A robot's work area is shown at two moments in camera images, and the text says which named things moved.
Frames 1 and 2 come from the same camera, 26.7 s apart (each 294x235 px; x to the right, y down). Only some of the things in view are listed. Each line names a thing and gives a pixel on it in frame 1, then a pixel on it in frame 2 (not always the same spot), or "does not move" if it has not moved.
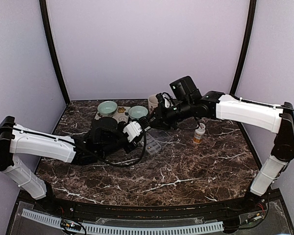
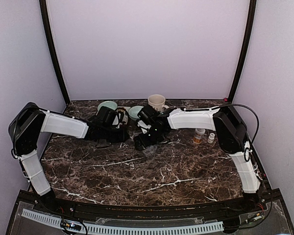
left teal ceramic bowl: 107,108 does not move
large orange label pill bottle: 199,133 does not move
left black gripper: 132,147 to 122,138
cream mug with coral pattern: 153,103 does not move
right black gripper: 159,119 to 145,143
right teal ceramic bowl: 136,112 does not move
